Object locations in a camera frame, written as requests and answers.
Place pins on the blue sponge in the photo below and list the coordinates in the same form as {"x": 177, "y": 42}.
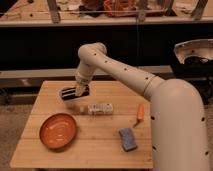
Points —
{"x": 127, "y": 139}

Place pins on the wooden table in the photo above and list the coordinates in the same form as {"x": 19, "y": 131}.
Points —
{"x": 98, "y": 143}

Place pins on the black white striped eraser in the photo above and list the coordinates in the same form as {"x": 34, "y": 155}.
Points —
{"x": 69, "y": 93}

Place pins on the orange handled tool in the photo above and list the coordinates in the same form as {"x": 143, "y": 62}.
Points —
{"x": 140, "y": 114}

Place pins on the orange bowl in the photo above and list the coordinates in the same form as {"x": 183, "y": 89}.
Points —
{"x": 58, "y": 131}

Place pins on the orange object on shelf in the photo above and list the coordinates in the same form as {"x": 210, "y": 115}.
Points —
{"x": 119, "y": 8}

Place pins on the white domed machine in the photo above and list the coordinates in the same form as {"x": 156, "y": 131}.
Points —
{"x": 194, "y": 58}

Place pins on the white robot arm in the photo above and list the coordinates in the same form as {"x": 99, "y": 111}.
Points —
{"x": 178, "y": 124}

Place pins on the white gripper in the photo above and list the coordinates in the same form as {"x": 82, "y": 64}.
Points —
{"x": 83, "y": 76}

